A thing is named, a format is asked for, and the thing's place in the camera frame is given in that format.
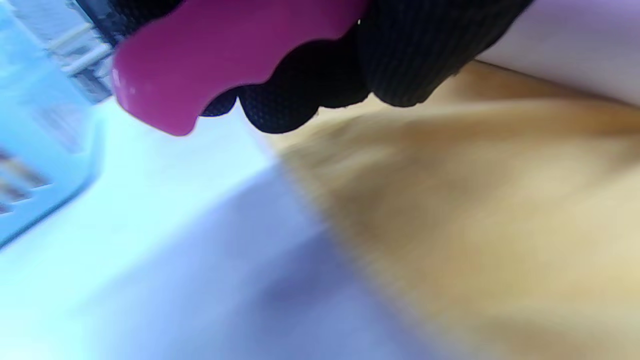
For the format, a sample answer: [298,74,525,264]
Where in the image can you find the person's left hand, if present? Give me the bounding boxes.
[75,0,533,135]

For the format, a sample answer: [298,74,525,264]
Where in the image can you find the pink lint roller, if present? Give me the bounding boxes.
[112,0,640,137]

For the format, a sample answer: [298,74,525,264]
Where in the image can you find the light blue plastic basket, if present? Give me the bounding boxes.
[0,5,103,248]

